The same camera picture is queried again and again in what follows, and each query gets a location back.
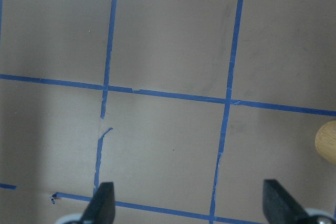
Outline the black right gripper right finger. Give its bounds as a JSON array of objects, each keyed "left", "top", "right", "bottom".
[{"left": 263, "top": 179, "right": 320, "bottom": 224}]

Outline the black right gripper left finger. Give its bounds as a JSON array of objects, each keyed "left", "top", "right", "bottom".
[{"left": 79, "top": 182, "right": 116, "bottom": 224}]

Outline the tan wooden cup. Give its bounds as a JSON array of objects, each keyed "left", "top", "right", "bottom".
[{"left": 315, "top": 120, "right": 335, "bottom": 165}]

